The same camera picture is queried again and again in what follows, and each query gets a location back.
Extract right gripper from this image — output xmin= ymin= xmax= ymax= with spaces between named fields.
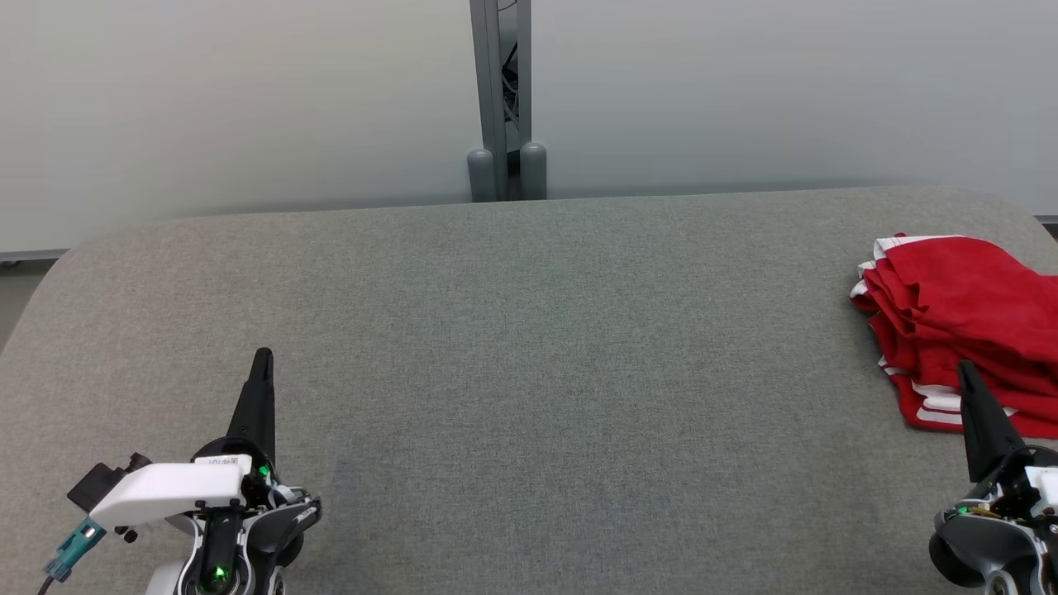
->
xmin=957 ymin=361 xmax=1058 ymax=521

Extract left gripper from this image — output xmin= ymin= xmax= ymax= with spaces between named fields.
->
xmin=89 ymin=348 xmax=278 ymax=530

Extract red shorts white stripe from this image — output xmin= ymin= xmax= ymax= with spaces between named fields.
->
xmin=850 ymin=234 xmax=1058 ymax=373

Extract left camera cable teal plug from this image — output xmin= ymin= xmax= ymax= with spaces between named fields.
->
xmin=37 ymin=519 xmax=107 ymax=595

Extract grey cylinder post foot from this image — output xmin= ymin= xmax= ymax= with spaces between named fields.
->
xmin=519 ymin=141 xmax=548 ymax=200
xmin=467 ymin=147 xmax=497 ymax=202

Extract grey metal partition post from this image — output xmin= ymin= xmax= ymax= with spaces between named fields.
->
xmin=469 ymin=0 xmax=531 ymax=202

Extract black cables inside post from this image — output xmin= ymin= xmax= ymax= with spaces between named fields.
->
xmin=498 ymin=37 xmax=523 ymax=129

